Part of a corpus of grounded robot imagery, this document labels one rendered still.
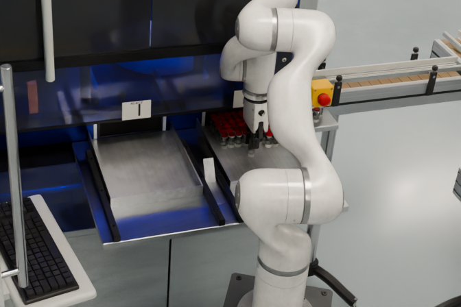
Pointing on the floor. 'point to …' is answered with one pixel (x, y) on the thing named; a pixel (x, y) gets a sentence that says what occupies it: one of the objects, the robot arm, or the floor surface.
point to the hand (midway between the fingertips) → (252, 140)
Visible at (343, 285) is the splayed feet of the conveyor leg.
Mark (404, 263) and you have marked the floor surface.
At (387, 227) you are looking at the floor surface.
